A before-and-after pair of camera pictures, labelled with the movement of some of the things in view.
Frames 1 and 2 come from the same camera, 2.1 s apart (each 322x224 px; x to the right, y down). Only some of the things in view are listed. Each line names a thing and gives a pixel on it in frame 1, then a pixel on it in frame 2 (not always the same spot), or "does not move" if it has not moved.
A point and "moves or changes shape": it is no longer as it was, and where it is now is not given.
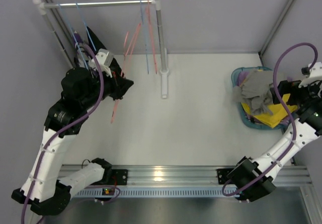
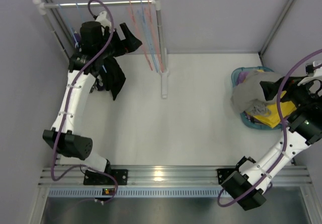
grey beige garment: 255,89 moves or changes shape
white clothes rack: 42,7 does not move
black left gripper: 110,64 to 119,43
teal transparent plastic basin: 260,107 does not move
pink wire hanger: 126,55 to 133,17
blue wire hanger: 144,34 to 141,13
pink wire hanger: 152,38 to 153,33
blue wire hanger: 73,35 does not move
